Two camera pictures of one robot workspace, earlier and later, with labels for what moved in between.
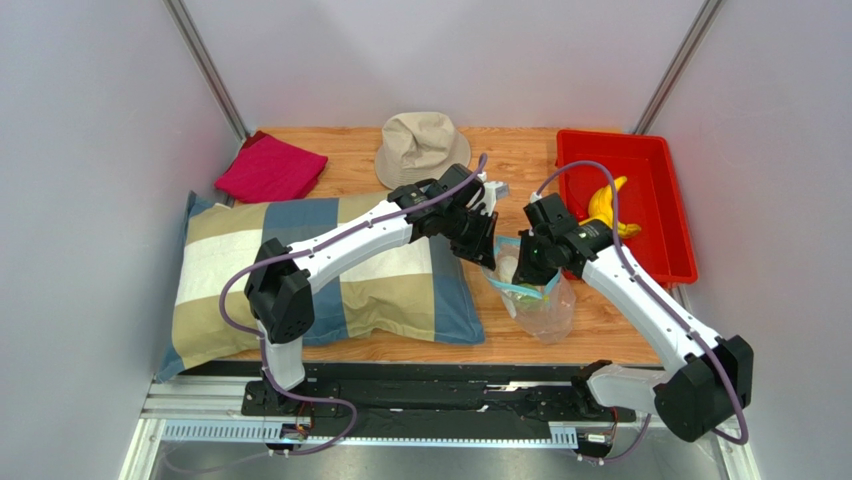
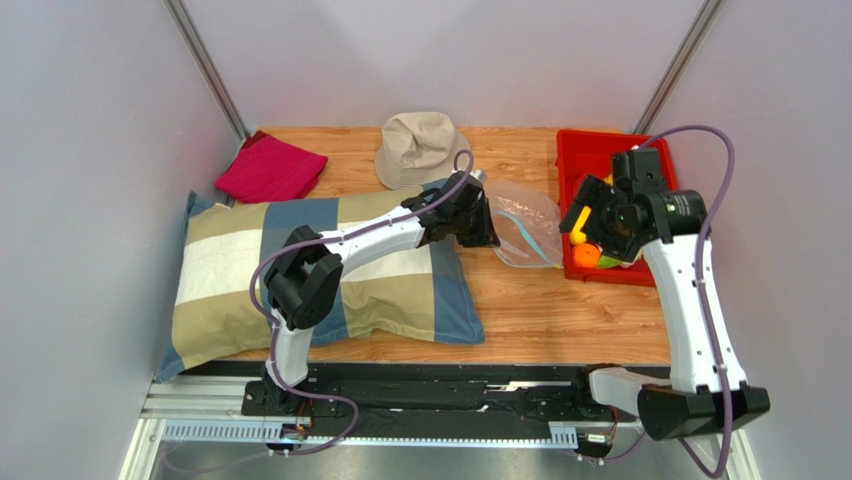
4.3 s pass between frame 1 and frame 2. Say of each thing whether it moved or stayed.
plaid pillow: stayed
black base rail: stayed
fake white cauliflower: moved
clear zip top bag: moved
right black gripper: moved
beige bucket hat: stayed
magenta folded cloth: stayed
